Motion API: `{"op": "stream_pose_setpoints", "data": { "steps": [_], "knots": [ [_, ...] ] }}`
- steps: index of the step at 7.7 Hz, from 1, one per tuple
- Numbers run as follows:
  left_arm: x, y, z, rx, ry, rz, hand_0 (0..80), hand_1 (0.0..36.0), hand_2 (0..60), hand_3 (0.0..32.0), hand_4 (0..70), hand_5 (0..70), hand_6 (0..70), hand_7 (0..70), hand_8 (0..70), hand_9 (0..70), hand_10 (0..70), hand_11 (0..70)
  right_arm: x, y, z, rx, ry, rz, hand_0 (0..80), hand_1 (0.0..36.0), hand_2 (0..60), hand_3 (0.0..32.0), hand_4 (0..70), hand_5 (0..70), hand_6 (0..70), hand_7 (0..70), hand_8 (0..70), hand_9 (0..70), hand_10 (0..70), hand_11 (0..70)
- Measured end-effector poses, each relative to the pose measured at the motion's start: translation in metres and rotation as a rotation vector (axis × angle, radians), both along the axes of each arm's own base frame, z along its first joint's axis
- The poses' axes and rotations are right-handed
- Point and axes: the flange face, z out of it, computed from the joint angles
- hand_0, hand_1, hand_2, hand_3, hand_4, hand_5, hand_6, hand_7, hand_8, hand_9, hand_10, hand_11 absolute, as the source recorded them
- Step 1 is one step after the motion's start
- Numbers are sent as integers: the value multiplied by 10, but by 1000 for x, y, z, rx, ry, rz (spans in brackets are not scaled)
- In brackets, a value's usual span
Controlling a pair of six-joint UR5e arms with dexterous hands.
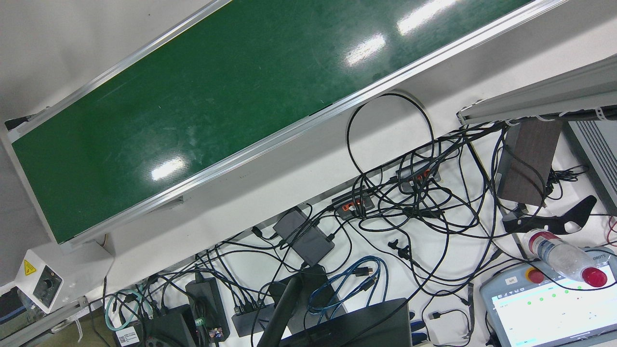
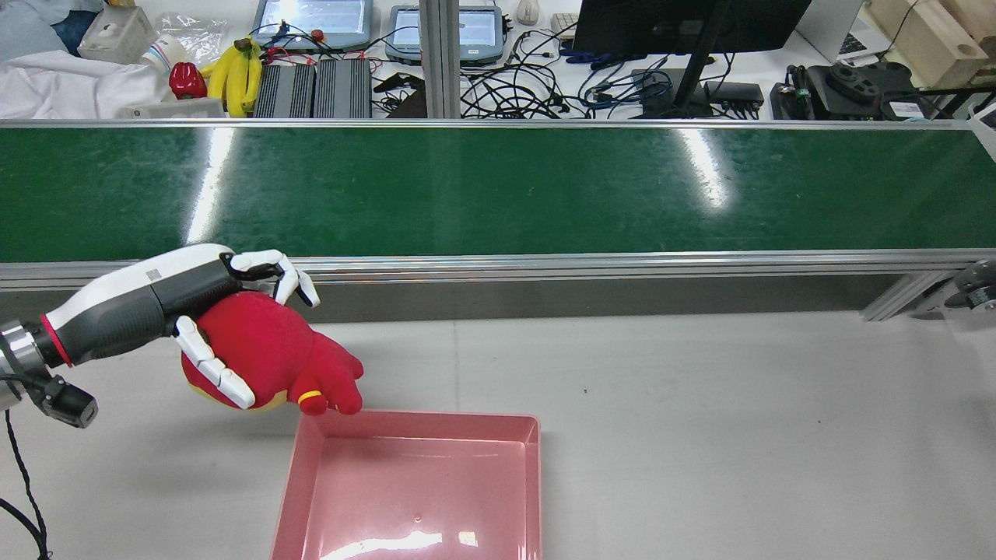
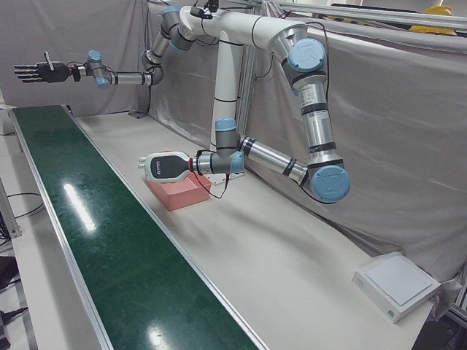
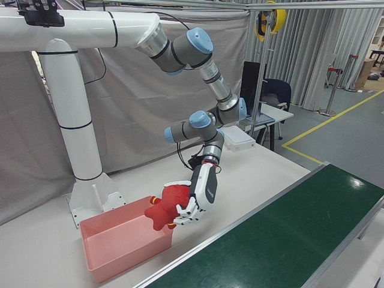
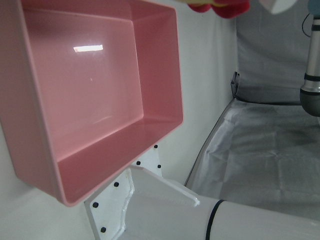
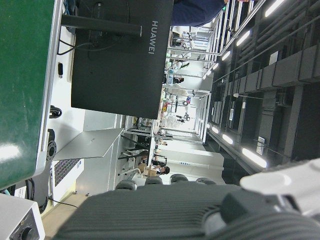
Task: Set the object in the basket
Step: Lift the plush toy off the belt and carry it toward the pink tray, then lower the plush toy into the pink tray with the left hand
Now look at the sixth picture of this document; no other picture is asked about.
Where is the silver laptop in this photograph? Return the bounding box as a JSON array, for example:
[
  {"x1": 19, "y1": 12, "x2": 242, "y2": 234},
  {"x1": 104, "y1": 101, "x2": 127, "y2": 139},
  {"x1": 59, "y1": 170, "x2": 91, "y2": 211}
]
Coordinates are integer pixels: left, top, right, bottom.
[{"x1": 51, "y1": 127, "x2": 125, "y2": 187}]

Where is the black coiled cable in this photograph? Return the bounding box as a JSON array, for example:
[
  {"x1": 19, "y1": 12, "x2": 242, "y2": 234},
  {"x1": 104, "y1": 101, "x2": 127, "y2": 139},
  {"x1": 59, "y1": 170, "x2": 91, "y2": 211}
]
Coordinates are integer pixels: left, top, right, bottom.
[{"x1": 49, "y1": 104, "x2": 63, "y2": 119}]

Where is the black Huawei monitor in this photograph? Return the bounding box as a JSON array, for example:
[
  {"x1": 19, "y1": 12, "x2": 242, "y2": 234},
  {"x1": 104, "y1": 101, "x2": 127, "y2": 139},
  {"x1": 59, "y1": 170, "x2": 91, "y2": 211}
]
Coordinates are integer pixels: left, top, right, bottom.
[{"x1": 61, "y1": 0, "x2": 175, "y2": 120}]

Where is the white conveyor control box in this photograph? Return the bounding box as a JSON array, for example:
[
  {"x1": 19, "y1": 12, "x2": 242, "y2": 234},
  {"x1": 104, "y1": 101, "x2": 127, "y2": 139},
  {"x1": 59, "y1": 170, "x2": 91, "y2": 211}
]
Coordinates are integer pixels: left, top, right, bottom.
[{"x1": 0, "y1": 193, "x2": 46, "y2": 240}]

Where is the person in blue shirt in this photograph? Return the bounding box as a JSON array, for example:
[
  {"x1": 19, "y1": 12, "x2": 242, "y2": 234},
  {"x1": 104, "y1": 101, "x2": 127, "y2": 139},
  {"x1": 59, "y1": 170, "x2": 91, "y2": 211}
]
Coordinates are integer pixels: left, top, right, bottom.
[{"x1": 172, "y1": 0, "x2": 230, "y2": 28}]

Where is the black round flange mount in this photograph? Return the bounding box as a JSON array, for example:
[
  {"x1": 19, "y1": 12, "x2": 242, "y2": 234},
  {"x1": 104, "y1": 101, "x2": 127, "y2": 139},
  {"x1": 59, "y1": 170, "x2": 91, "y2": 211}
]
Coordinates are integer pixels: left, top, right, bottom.
[{"x1": 46, "y1": 128, "x2": 58, "y2": 163}]

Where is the right robot dexterous hand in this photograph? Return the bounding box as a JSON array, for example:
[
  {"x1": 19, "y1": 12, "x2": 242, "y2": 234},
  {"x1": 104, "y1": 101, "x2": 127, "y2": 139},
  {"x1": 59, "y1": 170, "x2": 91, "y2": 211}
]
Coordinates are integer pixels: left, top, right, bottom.
[{"x1": 53, "y1": 157, "x2": 320, "y2": 240}]

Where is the green conveyor belt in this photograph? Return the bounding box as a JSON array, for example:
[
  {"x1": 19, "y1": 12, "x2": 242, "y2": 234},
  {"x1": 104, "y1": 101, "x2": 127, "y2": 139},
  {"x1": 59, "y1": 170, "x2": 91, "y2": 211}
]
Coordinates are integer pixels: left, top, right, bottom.
[{"x1": 0, "y1": 0, "x2": 65, "y2": 191}]

